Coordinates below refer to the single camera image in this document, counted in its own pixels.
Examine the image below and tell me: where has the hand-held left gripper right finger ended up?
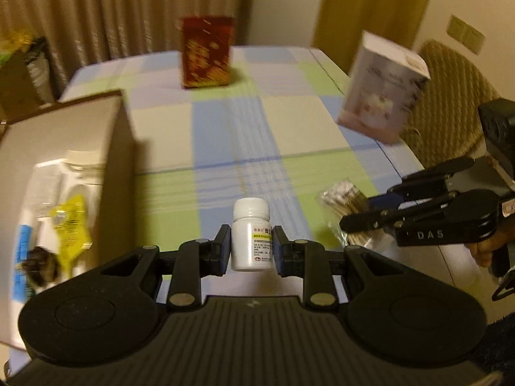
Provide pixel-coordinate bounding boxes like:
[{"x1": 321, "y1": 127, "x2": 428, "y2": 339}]
[{"x1": 271, "y1": 225, "x2": 398, "y2": 312}]

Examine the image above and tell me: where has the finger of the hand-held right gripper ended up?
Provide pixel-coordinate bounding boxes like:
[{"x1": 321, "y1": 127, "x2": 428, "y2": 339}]
[
  {"x1": 340, "y1": 191, "x2": 460, "y2": 234},
  {"x1": 368, "y1": 156, "x2": 476, "y2": 210}
]

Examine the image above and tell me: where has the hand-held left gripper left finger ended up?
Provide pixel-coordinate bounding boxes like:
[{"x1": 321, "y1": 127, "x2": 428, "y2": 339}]
[{"x1": 100, "y1": 224, "x2": 233, "y2": 313}]

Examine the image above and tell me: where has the white pill bottle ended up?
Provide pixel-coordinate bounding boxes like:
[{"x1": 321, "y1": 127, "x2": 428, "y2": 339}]
[{"x1": 230, "y1": 198, "x2": 273, "y2": 272}]

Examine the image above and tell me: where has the pack of cotton swabs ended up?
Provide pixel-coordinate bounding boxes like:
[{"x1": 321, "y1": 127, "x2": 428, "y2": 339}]
[{"x1": 316, "y1": 179, "x2": 387, "y2": 250}]

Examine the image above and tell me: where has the brown cardboard box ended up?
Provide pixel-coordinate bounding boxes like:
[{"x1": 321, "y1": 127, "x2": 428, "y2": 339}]
[{"x1": 0, "y1": 90, "x2": 137, "y2": 350}]

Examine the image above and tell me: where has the yellow sauce packet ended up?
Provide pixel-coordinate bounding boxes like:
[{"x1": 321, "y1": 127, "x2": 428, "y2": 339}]
[{"x1": 48, "y1": 195, "x2": 95, "y2": 278}]

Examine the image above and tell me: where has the brown hair scrunchie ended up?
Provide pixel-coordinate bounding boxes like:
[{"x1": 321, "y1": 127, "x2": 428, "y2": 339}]
[{"x1": 16, "y1": 247, "x2": 65, "y2": 290}]

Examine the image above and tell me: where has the clear floss pick box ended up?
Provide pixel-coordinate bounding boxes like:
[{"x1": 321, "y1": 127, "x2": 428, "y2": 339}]
[{"x1": 24, "y1": 165, "x2": 65, "y2": 218}]

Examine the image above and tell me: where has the blue toothpaste tube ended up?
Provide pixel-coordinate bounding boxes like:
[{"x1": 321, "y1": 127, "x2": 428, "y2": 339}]
[{"x1": 12, "y1": 225, "x2": 45, "y2": 302}]

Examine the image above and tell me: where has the person's right hand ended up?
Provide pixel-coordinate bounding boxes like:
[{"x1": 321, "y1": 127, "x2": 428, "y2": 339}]
[{"x1": 469, "y1": 240, "x2": 494, "y2": 268}]

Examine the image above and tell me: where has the wicker chair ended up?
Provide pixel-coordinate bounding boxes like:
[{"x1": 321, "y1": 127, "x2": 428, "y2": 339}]
[{"x1": 402, "y1": 40, "x2": 503, "y2": 170}]

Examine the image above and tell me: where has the white humidifier box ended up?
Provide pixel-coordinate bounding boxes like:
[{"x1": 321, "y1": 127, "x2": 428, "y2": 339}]
[{"x1": 336, "y1": 30, "x2": 431, "y2": 145}]

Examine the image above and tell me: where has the checked tablecloth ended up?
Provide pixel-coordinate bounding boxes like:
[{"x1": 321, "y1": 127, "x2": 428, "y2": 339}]
[{"x1": 8, "y1": 44, "x2": 495, "y2": 302}]

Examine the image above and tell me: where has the dark blue fuzzy cloth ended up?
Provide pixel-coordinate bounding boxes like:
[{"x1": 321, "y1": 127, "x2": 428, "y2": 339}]
[{"x1": 477, "y1": 314, "x2": 515, "y2": 374}]

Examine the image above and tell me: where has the yellow curtain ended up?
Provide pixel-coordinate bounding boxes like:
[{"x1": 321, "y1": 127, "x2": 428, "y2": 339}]
[{"x1": 312, "y1": 0, "x2": 439, "y2": 77}]

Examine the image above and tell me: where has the red gift box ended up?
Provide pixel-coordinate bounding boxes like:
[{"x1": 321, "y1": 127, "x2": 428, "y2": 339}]
[{"x1": 179, "y1": 16, "x2": 236, "y2": 89}]

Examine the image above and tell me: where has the black and white bag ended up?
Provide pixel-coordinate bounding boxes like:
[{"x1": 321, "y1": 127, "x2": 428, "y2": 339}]
[{"x1": 24, "y1": 36, "x2": 55, "y2": 105}]

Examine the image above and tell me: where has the brown curtain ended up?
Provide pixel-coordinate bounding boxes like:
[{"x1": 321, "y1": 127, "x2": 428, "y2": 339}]
[{"x1": 0, "y1": 0, "x2": 252, "y2": 89}]

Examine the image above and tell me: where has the tan cardboard box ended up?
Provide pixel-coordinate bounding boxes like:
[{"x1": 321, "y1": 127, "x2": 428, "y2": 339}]
[{"x1": 0, "y1": 52, "x2": 41, "y2": 121}]

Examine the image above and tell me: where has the yellow plastic bag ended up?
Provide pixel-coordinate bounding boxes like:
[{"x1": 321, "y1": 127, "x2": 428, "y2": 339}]
[{"x1": 0, "y1": 28, "x2": 37, "y2": 49}]

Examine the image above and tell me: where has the wall switch plate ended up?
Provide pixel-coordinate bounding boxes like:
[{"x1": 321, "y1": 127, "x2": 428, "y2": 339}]
[{"x1": 446, "y1": 14, "x2": 485, "y2": 55}]

